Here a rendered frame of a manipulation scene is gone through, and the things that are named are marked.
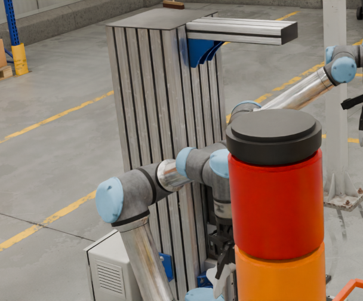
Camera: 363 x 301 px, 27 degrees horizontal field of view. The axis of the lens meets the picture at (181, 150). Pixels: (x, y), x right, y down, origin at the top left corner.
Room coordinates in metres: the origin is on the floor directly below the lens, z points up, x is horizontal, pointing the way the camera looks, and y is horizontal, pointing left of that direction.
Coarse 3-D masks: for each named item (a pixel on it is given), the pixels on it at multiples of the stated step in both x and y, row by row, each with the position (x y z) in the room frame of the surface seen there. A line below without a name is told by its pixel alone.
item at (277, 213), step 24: (240, 168) 0.35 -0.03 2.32; (264, 168) 0.35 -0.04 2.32; (288, 168) 0.35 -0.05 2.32; (312, 168) 0.35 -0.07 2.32; (240, 192) 0.35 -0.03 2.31; (264, 192) 0.34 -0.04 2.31; (288, 192) 0.34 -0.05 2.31; (312, 192) 0.35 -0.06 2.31; (240, 216) 0.36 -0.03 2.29; (264, 216) 0.34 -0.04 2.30; (288, 216) 0.34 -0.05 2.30; (312, 216) 0.35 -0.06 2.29; (240, 240) 0.36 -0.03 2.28; (264, 240) 0.35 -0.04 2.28; (288, 240) 0.34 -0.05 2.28; (312, 240) 0.35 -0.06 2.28
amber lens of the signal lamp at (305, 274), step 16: (240, 256) 0.36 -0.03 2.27; (304, 256) 0.35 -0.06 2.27; (320, 256) 0.35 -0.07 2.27; (240, 272) 0.36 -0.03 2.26; (256, 272) 0.35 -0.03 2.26; (272, 272) 0.34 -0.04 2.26; (288, 272) 0.34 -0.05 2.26; (304, 272) 0.35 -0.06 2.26; (320, 272) 0.35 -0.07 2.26; (240, 288) 0.36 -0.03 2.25; (256, 288) 0.35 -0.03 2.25; (272, 288) 0.34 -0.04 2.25; (288, 288) 0.34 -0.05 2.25; (304, 288) 0.34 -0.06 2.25; (320, 288) 0.35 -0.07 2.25
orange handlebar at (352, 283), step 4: (352, 280) 2.03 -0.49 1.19; (356, 280) 2.03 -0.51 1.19; (360, 280) 2.02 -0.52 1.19; (348, 284) 2.01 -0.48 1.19; (352, 284) 2.01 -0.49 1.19; (356, 284) 2.02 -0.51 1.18; (360, 284) 2.01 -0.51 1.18; (344, 288) 1.99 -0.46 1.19; (348, 288) 1.98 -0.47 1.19; (352, 288) 2.00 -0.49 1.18; (340, 292) 1.97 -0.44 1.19; (344, 292) 1.97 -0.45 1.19; (348, 292) 1.97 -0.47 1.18; (336, 296) 1.95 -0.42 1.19; (340, 296) 1.94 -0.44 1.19; (344, 296) 1.95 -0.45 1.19; (332, 300) 1.93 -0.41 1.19; (336, 300) 1.92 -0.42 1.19; (340, 300) 1.93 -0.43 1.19
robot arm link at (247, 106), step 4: (248, 100) 2.50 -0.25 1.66; (240, 104) 2.48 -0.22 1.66; (244, 104) 2.47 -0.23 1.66; (248, 104) 2.46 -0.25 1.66; (252, 104) 2.47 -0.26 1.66; (256, 104) 2.48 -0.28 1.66; (236, 108) 2.46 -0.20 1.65; (240, 108) 2.43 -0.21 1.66; (244, 108) 2.42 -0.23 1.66; (248, 108) 2.42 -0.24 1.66; (252, 108) 2.43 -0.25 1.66; (232, 112) 2.46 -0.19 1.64; (236, 112) 2.40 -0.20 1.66
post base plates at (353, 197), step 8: (344, 176) 5.03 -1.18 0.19; (352, 184) 5.00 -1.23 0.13; (352, 192) 5.00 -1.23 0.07; (360, 192) 5.04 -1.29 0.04; (328, 200) 4.94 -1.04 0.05; (336, 200) 4.96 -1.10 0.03; (344, 200) 4.95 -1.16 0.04; (352, 200) 4.93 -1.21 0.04; (360, 200) 4.96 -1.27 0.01; (336, 208) 4.89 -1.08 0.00; (344, 208) 4.85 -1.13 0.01; (352, 208) 4.85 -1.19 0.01
